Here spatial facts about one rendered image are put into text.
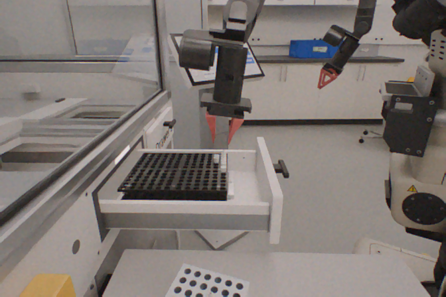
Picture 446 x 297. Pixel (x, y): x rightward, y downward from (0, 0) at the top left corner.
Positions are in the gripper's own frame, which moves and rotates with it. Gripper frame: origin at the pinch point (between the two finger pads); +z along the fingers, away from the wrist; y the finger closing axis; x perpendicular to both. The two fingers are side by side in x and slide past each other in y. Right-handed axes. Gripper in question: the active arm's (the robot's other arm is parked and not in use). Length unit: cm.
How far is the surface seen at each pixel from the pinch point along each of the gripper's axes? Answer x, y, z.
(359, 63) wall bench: 298, 170, 7
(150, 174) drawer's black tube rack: -2.1, -14.7, 9.7
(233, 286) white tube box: -21.6, 4.7, 16.6
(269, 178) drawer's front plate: -8.1, 10.2, 3.4
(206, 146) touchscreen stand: 95, -6, 49
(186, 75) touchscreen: 77, -19, 3
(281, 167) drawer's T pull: -0.1, 14.4, 5.0
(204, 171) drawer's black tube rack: -0.6, -3.0, 8.2
